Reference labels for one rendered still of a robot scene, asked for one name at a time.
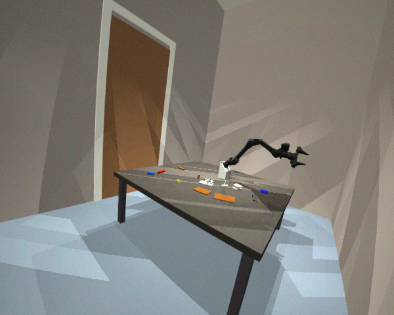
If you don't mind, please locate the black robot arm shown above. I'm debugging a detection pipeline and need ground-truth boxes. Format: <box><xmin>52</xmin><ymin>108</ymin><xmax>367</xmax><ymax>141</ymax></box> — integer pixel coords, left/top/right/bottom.
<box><xmin>222</xmin><ymin>138</ymin><xmax>290</xmax><ymax>168</ymax></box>

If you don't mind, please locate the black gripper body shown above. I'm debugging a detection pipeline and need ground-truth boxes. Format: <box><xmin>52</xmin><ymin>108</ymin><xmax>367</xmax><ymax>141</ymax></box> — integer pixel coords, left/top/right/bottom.
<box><xmin>287</xmin><ymin>146</ymin><xmax>301</xmax><ymax>168</ymax></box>

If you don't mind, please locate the orange flat rectangular plate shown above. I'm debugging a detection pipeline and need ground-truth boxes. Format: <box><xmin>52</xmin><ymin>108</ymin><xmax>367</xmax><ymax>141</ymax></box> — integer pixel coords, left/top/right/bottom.
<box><xmin>214</xmin><ymin>193</ymin><xmax>235</xmax><ymax>203</ymax></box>
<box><xmin>193</xmin><ymin>187</ymin><xmax>212</xmax><ymax>195</ymax></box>

